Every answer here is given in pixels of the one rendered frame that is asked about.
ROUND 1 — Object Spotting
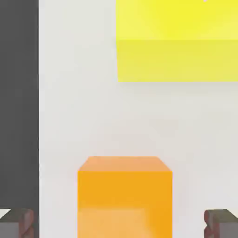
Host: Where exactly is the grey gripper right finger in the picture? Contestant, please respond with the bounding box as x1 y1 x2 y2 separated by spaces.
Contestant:
203 209 238 238

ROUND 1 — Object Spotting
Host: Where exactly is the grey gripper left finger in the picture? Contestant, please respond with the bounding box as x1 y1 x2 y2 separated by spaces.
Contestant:
0 208 35 238

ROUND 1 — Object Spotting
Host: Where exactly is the small orange cube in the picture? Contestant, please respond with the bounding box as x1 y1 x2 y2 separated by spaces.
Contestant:
77 156 173 238

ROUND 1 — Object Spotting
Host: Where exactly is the large yellow box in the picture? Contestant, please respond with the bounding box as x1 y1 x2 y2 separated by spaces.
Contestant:
115 0 238 83

